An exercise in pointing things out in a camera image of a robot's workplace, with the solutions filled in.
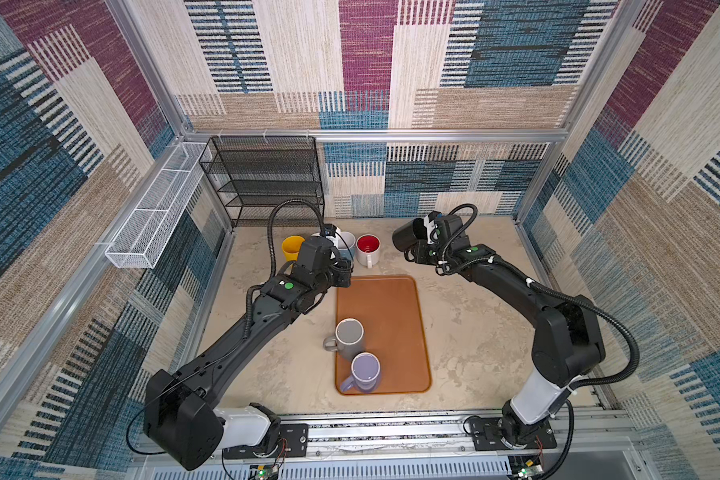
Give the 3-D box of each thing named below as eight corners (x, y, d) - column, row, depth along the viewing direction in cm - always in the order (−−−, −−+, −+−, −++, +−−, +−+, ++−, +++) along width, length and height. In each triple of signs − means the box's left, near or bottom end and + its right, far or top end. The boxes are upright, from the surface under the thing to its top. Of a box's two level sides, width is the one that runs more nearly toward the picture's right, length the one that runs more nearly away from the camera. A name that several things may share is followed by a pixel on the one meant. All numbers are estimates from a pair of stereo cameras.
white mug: (356, 272, 107) (356, 258, 100) (357, 249, 114) (356, 234, 107) (380, 272, 107) (381, 258, 100) (379, 249, 114) (380, 234, 107)
